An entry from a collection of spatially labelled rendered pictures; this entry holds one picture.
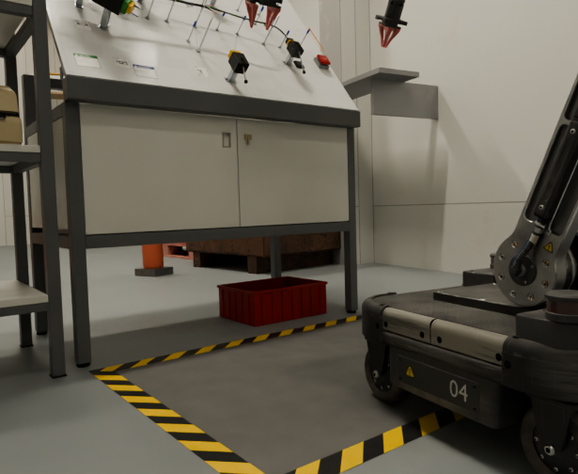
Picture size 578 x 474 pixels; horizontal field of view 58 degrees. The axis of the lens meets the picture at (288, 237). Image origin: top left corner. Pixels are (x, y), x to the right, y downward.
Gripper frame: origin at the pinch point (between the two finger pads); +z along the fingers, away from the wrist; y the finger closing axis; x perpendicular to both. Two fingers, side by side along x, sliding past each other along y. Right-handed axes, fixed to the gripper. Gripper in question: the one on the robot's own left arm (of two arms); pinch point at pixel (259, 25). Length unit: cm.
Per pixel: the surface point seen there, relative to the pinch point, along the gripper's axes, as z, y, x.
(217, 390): 77, 28, 76
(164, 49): 15.9, 22.9, -24.1
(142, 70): 20.1, 33.2, -10.3
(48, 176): 45, 63, 16
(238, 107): 28.8, 0.2, -5.7
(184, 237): 68, 21, 16
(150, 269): 197, -14, -146
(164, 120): 33.9, 26.9, -2.6
